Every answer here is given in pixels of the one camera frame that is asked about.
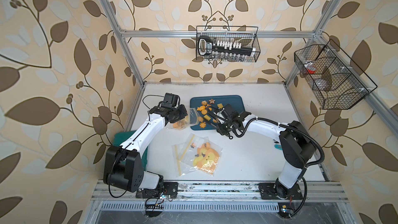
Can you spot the clear duck zip bag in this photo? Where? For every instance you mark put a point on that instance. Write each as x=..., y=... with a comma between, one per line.
x=191, y=119

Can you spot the red item in basket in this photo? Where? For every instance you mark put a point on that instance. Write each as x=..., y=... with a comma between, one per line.
x=311, y=70

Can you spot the right wire basket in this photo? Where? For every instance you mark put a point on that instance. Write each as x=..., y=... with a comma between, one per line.
x=340, y=82

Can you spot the orange duck zip bag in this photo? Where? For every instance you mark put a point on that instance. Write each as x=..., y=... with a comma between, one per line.
x=205, y=155

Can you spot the orange cookie cluster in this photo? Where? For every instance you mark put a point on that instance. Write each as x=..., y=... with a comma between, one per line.
x=203, y=109

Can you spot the green box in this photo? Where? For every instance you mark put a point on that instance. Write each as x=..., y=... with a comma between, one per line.
x=122, y=137

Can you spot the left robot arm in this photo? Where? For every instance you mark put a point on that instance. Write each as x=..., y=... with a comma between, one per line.
x=123, y=164

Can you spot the clear zip bag yellow strip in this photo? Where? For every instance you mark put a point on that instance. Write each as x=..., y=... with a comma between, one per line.
x=184, y=155

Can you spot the black tongs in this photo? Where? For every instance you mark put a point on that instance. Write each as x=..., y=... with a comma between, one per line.
x=223, y=127

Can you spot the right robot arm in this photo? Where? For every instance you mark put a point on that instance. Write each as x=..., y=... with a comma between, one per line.
x=300, y=150

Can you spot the wire basket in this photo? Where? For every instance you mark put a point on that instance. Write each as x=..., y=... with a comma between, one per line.
x=340, y=82
x=248, y=36

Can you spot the back wire basket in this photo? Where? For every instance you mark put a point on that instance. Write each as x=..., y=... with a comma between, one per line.
x=248, y=36

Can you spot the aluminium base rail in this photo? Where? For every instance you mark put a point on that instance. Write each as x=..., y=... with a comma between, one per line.
x=250, y=191

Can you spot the teal tray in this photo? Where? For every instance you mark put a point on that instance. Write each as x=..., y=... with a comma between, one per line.
x=234, y=100

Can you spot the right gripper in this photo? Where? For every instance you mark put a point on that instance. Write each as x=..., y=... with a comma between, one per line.
x=220, y=129

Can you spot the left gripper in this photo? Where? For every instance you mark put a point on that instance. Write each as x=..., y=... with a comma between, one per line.
x=183, y=113

